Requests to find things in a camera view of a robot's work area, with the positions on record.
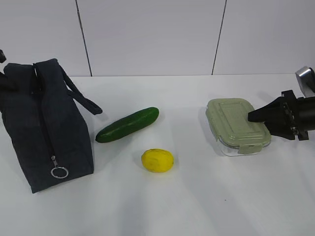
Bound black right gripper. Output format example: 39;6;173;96
248;90;315;141

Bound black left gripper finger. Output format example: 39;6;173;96
0;72;18;89
0;50;6;62

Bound dark blue lunch bag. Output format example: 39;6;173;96
0;59;102;193

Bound glass container green lid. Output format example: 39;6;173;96
205;98;271;156

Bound green cucumber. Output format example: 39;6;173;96
95;107;159;143

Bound yellow lemon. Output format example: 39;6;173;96
141;148;174;173

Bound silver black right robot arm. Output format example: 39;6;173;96
248;66;315;141

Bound silver zipper pull ring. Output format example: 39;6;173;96
50;155;68;178

